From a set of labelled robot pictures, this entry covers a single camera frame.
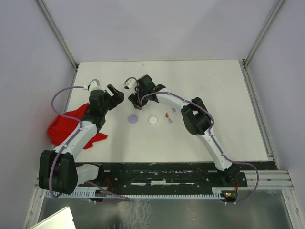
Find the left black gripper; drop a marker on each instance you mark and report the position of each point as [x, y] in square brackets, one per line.
[116, 98]

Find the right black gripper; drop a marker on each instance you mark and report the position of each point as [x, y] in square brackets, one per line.
[134, 98]

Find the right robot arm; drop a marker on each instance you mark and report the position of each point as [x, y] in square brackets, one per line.
[197, 120]

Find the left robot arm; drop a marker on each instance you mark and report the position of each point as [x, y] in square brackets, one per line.
[58, 172]

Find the purple earbud charging case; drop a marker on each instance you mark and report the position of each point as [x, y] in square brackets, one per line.
[133, 119]

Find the white earbud charging case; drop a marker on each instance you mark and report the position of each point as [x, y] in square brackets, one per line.
[153, 120]

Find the red cloth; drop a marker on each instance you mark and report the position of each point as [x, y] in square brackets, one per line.
[62, 127]

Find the circuit board with leds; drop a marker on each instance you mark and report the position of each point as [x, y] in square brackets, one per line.
[230, 196]

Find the white box corner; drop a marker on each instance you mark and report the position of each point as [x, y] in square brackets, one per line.
[62, 219]

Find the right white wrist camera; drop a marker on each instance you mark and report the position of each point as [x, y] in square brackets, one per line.
[130, 84]

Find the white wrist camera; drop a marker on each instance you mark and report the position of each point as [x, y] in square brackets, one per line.
[93, 85]
[130, 84]

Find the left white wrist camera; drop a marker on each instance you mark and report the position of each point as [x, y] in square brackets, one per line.
[93, 85]

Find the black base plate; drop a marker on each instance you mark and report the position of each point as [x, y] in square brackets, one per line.
[163, 178]

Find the left aluminium corner post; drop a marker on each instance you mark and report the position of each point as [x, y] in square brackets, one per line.
[56, 31]

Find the aluminium corner post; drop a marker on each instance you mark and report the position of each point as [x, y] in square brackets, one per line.
[269, 21]
[56, 31]

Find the white slotted cable duct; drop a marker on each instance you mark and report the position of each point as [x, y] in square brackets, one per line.
[93, 193]

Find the aluminium frame rail front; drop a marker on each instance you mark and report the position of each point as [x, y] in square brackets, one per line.
[259, 180]

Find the right aluminium corner post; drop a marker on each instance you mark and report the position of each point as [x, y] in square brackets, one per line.
[269, 21]

